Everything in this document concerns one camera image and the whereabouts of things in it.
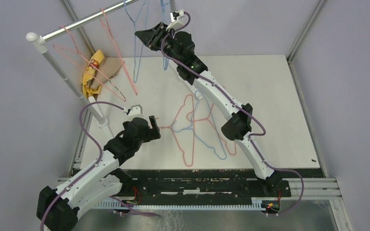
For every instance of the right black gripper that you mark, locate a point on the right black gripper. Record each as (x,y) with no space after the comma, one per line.
(151,37)

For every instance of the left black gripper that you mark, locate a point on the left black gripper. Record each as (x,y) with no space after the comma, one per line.
(152,133)

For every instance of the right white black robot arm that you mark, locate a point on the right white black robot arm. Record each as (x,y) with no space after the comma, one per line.
(180,48)

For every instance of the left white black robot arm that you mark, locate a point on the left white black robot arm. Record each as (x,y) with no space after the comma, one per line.
(59,209)

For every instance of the beige cloth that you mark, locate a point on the beige cloth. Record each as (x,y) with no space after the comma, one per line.
(104,71)

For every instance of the yellow patterned cloth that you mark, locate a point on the yellow patterned cloth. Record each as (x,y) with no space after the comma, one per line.
(89,73)

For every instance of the silver horizontal rack rod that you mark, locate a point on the silver horizontal rack rod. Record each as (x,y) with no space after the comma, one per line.
(85,20)

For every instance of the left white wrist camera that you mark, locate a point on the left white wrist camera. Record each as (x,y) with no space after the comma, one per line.
(135,111)

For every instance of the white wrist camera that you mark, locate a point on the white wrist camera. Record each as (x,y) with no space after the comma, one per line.
(135,111)
(177,20)

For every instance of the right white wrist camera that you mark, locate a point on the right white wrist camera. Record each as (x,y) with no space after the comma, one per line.
(177,20)

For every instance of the rear white rack post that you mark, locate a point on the rear white rack post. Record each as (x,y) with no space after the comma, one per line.
(172,4)

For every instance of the white rack post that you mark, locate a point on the white rack post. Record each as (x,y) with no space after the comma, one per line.
(40,45)
(172,4)

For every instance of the blue wire hanger on table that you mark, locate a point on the blue wire hanger on table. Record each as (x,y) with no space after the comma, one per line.
(199,96)

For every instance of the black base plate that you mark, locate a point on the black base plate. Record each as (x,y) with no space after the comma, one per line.
(201,187)

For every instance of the white toothed cable duct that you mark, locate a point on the white toothed cable duct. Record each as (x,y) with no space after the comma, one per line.
(114,204)

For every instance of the left white rack post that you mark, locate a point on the left white rack post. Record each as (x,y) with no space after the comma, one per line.
(40,45)

